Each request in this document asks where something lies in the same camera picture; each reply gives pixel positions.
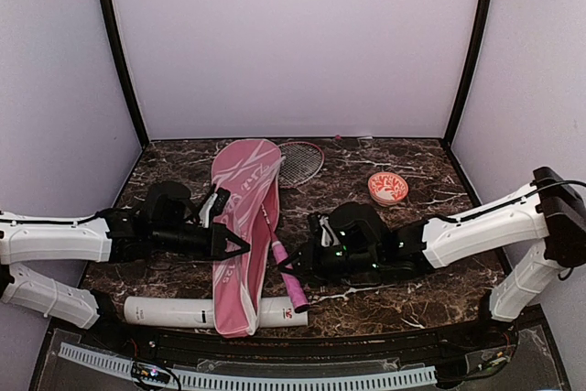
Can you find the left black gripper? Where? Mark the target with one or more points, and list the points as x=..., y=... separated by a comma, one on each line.
x=216, y=246

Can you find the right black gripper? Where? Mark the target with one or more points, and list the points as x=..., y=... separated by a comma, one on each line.
x=315, y=271

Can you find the pink racket cover bag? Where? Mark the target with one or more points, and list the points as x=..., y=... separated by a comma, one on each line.
x=248, y=169

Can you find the red racket with visible handle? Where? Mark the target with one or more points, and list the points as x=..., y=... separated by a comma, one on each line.
x=301, y=162

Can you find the white shuttlecock tube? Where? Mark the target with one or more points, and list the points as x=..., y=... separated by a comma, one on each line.
x=277, y=312

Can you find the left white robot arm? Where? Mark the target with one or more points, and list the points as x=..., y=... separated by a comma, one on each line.
x=25, y=238

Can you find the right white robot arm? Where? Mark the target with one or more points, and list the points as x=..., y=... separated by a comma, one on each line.
x=548, y=213

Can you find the red patterned bowl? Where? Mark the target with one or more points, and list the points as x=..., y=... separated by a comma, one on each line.
x=387, y=188

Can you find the small circuit board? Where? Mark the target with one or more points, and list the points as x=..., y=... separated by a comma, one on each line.
x=148, y=374

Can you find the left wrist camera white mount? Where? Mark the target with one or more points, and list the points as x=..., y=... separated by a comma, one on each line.
x=213, y=205

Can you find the white slotted cable duct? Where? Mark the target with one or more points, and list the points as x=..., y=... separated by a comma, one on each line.
x=185, y=379

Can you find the black front table rail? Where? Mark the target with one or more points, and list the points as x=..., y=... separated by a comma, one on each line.
x=331, y=335

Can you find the left black frame post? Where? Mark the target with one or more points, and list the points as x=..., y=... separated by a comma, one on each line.
x=122, y=71

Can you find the black frame post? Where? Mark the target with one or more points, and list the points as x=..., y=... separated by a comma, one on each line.
x=122, y=71
x=468, y=70

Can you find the right black frame post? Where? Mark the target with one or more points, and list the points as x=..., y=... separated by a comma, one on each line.
x=468, y=70

